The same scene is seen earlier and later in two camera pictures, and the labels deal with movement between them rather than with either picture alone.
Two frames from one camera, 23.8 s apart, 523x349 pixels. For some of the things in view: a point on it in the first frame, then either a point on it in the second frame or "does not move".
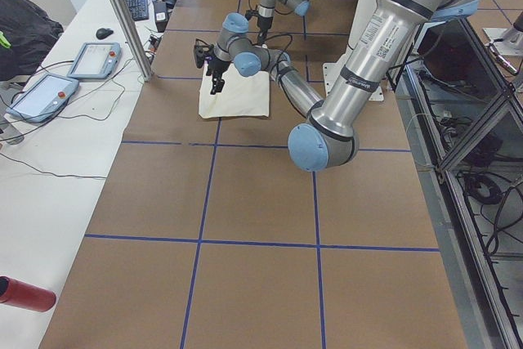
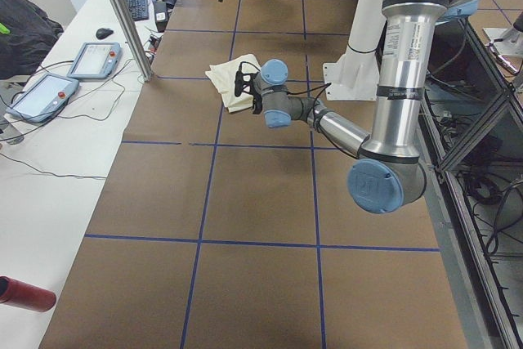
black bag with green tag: x=27 y=33 does not move
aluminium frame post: x=126 y=15 does not move
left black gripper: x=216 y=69 → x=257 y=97
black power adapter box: x=161 y=15 does not move
